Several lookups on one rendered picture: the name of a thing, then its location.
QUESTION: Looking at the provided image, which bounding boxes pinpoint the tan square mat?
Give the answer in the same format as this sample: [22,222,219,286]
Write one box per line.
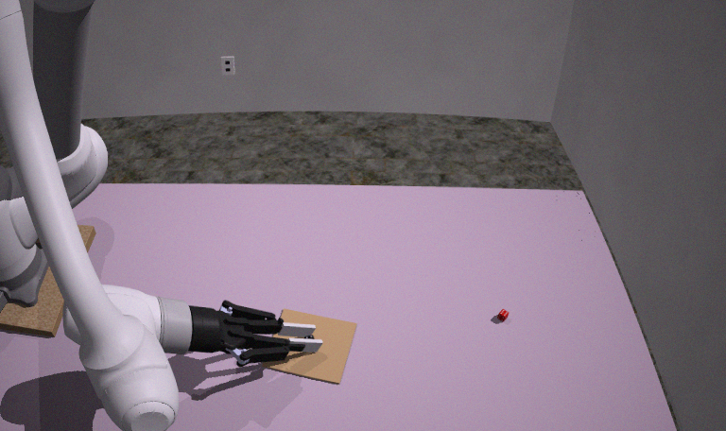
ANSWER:
[262,308,357,384]

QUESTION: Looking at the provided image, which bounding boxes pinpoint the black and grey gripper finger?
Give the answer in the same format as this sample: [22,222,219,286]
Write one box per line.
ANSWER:
[219,300,316,337]
[226,328,323,367]

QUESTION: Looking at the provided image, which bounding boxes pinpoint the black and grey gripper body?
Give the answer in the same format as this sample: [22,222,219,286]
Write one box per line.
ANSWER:
[188,305,247,354]

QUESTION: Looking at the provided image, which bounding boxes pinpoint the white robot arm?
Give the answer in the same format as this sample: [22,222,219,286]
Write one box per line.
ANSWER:
[0,0,193,431]

